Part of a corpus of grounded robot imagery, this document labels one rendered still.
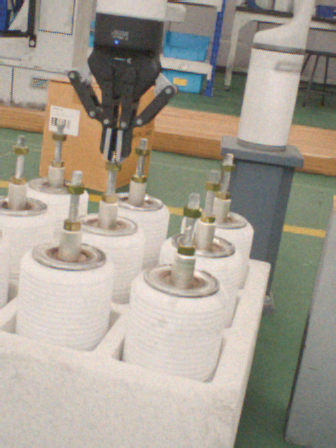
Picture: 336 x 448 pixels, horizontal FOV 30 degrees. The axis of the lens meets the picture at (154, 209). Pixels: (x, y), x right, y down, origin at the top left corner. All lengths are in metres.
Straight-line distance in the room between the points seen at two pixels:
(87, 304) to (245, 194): 0.57
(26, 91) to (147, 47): 2.08
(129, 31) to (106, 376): 0.35
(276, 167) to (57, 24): 1.78
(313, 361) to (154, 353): 0.27
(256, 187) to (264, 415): 0.41
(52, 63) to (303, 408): 2.17
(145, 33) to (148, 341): 0.32
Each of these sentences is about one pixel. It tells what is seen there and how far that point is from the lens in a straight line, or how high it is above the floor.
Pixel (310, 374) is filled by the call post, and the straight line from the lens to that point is 0.82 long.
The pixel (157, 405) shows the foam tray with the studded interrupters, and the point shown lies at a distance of 0.59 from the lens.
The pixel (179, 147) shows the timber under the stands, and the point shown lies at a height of 0.03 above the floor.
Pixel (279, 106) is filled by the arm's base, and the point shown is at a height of 0.38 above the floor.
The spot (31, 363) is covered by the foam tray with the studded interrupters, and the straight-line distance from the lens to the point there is 0.61.
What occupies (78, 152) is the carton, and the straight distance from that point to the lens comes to 1.87.
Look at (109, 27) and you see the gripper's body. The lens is 0.68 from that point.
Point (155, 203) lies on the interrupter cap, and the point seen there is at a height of 0.25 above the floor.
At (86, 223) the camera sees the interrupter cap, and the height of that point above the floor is 0.25.
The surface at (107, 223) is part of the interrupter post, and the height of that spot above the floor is 0.26.
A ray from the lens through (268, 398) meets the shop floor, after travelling 0.94.
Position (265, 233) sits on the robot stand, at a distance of 1.15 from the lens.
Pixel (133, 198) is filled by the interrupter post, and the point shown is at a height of 0.26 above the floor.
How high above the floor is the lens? 0.48
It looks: 16 degrees down
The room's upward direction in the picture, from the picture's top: 8 degrees clockwise
